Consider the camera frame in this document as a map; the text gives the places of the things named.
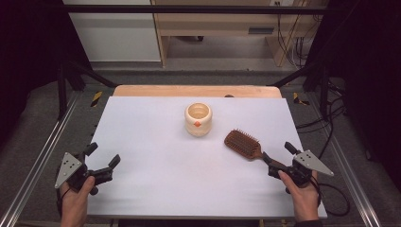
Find black floor cables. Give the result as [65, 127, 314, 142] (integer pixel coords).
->
[295, 79, 348, 160]

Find cream ceramic cup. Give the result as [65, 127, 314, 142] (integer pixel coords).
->
[184, 102, 213, 137]

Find brown wooden hairbrush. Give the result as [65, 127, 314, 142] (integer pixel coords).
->
[223, 128, 287, 171]

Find person's right hand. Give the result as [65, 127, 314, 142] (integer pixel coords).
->
[277, 169, 320, 223]

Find black metal stand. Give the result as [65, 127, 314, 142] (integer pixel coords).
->
[57, 60, 118, 121]
[268, 61, 331, 121]

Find white table mat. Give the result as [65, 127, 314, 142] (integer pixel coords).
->
[85, 96, 328, 220]

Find black curtain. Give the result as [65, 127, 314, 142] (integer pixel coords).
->
[0, 0, 93, 146]
[305, 0, 401, 185]

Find black horizontal bar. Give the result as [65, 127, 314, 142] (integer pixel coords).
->
[62, 4, 329, 15]

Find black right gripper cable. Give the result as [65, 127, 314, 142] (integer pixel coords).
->
[310, 175, 351, 218]

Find aluminium rail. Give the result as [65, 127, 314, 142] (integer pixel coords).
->
[0, 94, 80, 227]
[305, 94, 383, 227]

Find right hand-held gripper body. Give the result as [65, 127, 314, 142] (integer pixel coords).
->
[268, 149, 335, 187]

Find white cabinet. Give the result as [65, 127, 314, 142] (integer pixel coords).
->
[61, 0, 162, 62]

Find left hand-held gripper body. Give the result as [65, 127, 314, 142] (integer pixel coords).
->
[55, 152, 113, 196]

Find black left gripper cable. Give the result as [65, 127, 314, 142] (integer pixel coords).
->
[56, 188, 72, 218]

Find yellow black tape strip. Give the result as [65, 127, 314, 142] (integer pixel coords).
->
[292, 92, 311, 107]
[90, 91, 104, 108]

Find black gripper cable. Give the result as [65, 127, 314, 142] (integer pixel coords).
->
[310, 175, 351, 218]
[56, 188, 72, 218]

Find wooden desk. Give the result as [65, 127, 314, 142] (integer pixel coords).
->
[150, 0, 329, 68]

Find person's left hand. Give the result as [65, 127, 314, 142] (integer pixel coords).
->
[60, 175, 96, 227]

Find hanging cables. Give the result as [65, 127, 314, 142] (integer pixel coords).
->
[275, 0, 324, 69]

